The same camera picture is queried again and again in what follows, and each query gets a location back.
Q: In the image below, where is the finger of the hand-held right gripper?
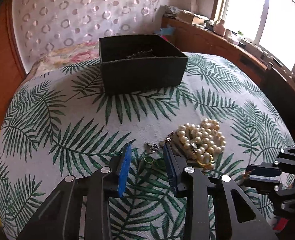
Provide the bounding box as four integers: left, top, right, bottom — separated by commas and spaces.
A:
244, 172, 295, 218
246, 146, 295, 178

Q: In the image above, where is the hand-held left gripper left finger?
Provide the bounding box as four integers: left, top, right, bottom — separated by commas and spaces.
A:
16, 143, 133, 240

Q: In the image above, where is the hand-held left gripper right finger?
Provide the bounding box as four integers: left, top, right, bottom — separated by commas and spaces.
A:
163, 142, 279, 240

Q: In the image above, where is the silver pendant necklace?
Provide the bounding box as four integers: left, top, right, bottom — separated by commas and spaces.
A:
144, 131, 175, 155

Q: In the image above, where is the white pearl necklace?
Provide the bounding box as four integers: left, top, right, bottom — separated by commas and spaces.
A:
175, 118, 227, 162

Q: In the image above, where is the black square box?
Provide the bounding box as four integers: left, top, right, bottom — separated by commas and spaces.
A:
99, 34, 188, 96

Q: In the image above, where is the metal hair comb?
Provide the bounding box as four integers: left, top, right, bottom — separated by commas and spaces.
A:
126, 49, 155, 59

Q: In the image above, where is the green leaf print tablecloth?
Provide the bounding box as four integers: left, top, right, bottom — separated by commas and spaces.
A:
0, 52, 295, 240

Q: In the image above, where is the floral blanket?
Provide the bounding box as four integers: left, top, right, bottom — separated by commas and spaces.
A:
29, 41, 100, 77

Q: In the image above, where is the long wooden cabinet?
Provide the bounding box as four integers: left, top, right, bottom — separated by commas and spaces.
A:
161, 16, 295, 88

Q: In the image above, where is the blue plastic bag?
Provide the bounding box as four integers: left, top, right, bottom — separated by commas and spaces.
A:
155, 26, 175, 36

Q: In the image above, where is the wood framed window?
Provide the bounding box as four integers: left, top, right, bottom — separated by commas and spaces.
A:
213, 0, 295, 83

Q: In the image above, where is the open cardboard box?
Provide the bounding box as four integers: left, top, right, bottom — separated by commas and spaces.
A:
178, 11, 209, 26

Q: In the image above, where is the brown wooden wardrobe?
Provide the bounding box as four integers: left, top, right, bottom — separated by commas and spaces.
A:
0, 0, 28, 133

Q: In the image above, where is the pile of papers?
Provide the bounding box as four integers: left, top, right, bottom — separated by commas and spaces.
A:
164, 5, 181, 16

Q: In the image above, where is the circle patterned wall curtain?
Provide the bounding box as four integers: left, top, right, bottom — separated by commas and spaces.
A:
11, 0, 163, 63

